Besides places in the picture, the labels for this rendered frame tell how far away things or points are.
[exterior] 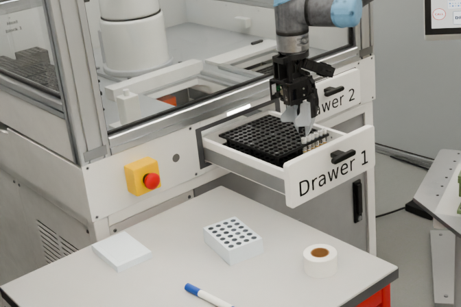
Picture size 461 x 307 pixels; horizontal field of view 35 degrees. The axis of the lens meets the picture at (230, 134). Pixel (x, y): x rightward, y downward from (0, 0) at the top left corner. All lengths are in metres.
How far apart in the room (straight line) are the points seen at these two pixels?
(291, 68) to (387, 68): 2.05
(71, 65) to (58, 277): 0.46
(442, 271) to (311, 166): 1.30
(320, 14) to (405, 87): 2.09
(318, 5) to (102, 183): 0.64
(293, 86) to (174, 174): 0.40
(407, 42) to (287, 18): 1.99
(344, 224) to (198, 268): 0.91
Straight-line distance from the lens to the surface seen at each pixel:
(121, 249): 1.66
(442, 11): 2.45
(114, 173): 1.74
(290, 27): 1.63
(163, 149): 1.80
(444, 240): 3.05
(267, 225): 1.71
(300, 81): 1.67
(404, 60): 3.62
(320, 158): 1.67
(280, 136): 1.82
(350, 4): 1.58
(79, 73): 1.63
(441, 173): 1.94
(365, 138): 1.77
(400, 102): 3.71
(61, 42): 1.60
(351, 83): 2.20
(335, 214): 2.35
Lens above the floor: 1.61
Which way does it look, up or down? 22 degrees down
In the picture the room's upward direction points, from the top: 6 degrees counter-clockwise
